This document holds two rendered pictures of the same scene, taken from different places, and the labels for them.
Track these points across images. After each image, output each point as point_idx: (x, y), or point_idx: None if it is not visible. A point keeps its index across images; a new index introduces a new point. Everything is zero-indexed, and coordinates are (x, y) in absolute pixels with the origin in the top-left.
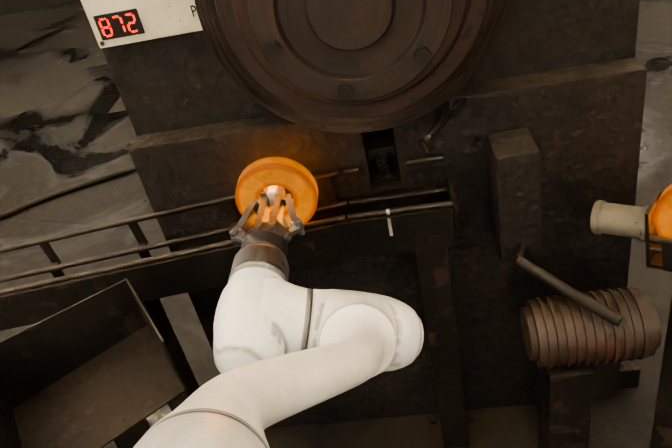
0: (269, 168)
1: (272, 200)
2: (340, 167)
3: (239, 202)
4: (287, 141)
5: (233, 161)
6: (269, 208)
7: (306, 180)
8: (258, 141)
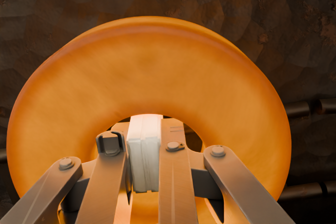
0: (147, 38)
1: (143, 169)
2: (306, 97)
3: (20, 168)
4: (189, 9)
5: (37, 56)
6: (130, 203)
7: (275, 103)
8: (110, 1)
